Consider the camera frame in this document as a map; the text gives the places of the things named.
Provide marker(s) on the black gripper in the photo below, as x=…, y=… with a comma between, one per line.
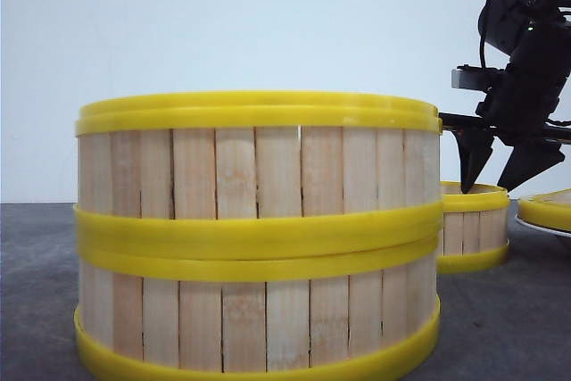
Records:
x=516, y=109

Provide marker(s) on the yellow rimmed bamboo steamer lid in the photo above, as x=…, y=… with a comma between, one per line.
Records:
x=550, y=210

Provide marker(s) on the bamboo steamer basket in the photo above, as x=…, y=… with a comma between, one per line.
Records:
x=474, y=235
x=273, y=177
x=377, y=325

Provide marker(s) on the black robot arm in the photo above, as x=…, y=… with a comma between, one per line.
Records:
x=503, y=24

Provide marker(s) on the white ceramic plate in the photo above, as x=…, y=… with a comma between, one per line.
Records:
x=553, y=231

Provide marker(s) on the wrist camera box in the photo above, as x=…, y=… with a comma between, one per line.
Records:
x=475, y=78

